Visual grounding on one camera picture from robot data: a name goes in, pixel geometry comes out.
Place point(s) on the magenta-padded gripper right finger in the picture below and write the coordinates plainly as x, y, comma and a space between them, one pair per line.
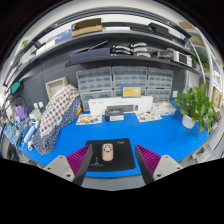
168, 166

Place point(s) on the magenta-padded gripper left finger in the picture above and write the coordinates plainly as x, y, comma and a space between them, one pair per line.
60, 168

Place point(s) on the transparent pink computer mouse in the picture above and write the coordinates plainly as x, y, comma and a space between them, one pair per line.
107, 152

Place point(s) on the black mouse pad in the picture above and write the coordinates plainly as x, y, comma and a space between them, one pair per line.
123, 156

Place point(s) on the white handheld tool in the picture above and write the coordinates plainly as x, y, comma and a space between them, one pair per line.
31, 128

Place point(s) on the colourful picture card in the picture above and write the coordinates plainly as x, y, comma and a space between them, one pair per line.
88, 119
148, 117

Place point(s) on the white blue tissue box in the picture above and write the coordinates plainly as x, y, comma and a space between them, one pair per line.
165, 109

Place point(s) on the small yellow object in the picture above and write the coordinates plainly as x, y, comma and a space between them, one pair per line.
79, 111

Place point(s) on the red blue checked white cloth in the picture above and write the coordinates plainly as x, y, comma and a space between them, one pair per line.
58, 105

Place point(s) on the green potted plant white pot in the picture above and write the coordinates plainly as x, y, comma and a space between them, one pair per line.
195, 105

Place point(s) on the small purple object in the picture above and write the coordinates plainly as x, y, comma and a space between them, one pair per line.
20, 113

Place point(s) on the long white keyboard box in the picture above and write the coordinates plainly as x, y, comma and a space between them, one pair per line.
96, 105

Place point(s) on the small black box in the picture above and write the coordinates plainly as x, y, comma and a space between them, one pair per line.
114, 116

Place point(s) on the white wicker basket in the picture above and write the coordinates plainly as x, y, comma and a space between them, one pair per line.
56, 87

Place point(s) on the yellow sign card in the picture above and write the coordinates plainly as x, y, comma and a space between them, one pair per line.
131, 91

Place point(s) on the white wall socket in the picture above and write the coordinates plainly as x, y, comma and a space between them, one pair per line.
175, 94

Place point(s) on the teal wall-mounted holder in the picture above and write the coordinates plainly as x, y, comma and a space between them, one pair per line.
15, 87

